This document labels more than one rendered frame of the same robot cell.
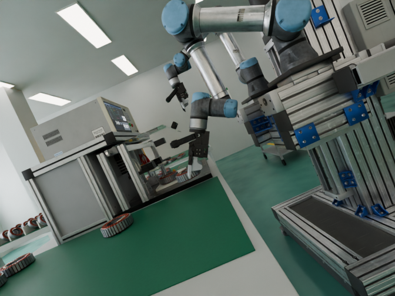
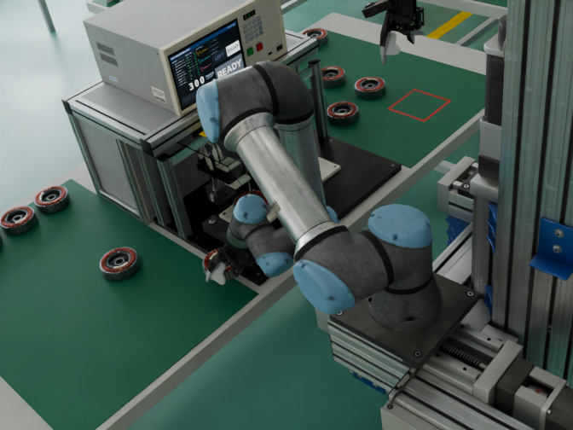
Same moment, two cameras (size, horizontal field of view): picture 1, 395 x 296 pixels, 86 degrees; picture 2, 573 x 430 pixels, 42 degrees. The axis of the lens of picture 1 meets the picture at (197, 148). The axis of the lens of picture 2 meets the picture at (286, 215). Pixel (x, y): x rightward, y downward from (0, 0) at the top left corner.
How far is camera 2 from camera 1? 1.71 m
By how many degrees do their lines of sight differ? 57
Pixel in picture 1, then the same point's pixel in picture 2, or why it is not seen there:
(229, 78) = not seen: outside the picture
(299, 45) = (383, 293)
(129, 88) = not seen: outside the picture
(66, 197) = (105, 159)
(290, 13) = (307, 288)
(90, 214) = (127, 195)
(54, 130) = (108, 46)
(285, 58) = not seen: hidden behind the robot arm
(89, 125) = (148, 76)
